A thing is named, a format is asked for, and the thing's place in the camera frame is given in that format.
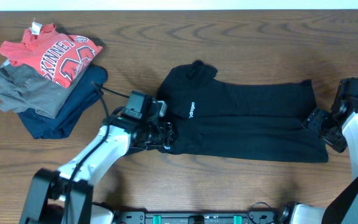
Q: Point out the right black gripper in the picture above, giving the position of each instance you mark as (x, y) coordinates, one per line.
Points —
(312, 122)

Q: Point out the navy blue folded shirt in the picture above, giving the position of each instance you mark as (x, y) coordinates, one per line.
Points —
(82, 97)

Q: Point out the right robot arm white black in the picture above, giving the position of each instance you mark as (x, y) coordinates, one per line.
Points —
(344, 208)

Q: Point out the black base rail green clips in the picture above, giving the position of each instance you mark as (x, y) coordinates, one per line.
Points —
(194, 217)

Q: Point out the grey folded shirt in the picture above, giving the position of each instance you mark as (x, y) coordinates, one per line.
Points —
(23, 88)

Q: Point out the red printed t-shirt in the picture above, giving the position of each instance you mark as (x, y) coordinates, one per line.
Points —
(58, 57)

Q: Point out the black polo shirt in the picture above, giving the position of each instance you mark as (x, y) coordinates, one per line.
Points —
(260, 122)

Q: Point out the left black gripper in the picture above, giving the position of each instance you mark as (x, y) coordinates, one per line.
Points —
(164, 137)

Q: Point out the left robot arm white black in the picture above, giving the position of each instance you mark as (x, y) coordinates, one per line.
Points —
(65, 195)

